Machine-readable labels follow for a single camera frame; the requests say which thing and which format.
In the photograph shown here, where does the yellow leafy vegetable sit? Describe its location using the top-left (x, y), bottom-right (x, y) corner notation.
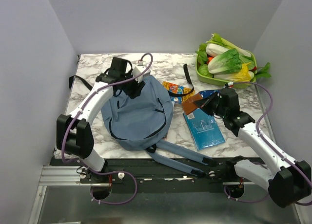
top-left (214, 62), bottom-right (254, 82)

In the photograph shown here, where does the orange comic book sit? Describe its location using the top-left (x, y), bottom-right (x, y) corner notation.
top-left (162, 81), bottom-right (195, 104)

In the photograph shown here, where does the blue student backpack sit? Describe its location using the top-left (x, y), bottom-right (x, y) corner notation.
top-left (99, 75), bottom-right (216, 177)

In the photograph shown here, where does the blue plastic-wrapped book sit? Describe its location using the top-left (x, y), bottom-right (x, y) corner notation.
top-left (183, 109), bottom-right (225, 150)

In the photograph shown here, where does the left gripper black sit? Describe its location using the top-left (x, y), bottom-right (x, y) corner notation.
top-left (120, 68), bottom-right (146, 99)

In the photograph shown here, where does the aluminium rail frame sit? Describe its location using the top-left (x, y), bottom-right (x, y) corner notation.
top-left (29, 165), bottom-right (302, 224)

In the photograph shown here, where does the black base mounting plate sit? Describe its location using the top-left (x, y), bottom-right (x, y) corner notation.
top-left (50, 155), bottom-right (286, 194)

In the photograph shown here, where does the brown leather wallet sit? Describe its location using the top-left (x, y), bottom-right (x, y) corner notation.
top-left (182, 93), bottom-right (203, 115)

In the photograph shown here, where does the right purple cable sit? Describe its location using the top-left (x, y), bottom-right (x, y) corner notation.
top-left (224, 81), bottom-right (312, 206)

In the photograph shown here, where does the bok choy stalk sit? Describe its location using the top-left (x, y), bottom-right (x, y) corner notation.
top-left (207, 33), bottom-right (252, 57)

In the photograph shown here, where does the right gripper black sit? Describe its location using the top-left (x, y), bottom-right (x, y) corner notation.
top-left (195, 91), bottom-right (227, 118)

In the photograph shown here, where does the green vegetable tray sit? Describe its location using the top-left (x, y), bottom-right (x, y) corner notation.
top-left (195, 54), bottom-right (250, 89)

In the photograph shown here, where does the blue pencil case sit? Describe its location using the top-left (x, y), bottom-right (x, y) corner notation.
top-left (199, 89), bottom-right (220, 99)

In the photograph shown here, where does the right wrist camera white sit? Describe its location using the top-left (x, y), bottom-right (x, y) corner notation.
top-left (224, 81), bottom-right (234, 88)

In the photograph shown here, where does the green leafy lettuce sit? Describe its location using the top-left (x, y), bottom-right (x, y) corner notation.
top-left (208, 49), bottom-right (255, 75)

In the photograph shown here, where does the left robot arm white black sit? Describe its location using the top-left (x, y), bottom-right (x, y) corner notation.
top-left (56, 57), bottom-right (150, 183)

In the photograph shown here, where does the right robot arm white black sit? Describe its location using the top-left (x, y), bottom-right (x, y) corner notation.
top-left (194, 88), bottom-right (312, 207)

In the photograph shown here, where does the white napa cabbage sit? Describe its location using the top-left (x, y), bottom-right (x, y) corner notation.
top-left (206, 43), bottom-right (229, 57)

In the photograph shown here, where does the dark green spinach leaf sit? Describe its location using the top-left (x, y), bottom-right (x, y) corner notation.
top-left (255, 62), bottom-right (271, 80)

